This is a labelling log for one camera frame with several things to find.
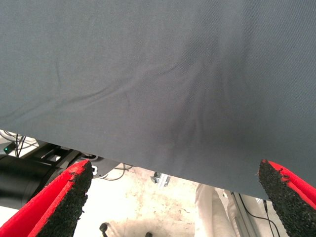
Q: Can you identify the black metal frame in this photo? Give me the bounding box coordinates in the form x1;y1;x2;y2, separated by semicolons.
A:
24;142;83;171

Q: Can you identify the aluminium profile leg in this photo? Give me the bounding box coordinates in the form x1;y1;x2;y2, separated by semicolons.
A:
231;191;264;237

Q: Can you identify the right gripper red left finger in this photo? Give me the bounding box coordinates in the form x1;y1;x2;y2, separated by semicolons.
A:
0;159;94;237

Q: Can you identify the dark flat plate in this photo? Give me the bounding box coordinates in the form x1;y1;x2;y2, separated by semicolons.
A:
92;158;120;177

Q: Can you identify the black cable with plug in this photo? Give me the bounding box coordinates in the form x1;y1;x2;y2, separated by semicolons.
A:
238;194;282;237

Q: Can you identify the dark grey table cloth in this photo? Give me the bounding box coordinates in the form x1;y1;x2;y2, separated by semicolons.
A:
0;0;316;200

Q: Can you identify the aluminium bracket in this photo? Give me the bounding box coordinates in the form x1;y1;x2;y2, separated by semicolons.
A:
150;171;171;190

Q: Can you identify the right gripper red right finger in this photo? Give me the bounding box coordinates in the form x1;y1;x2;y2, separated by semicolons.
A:
255;159;316;237

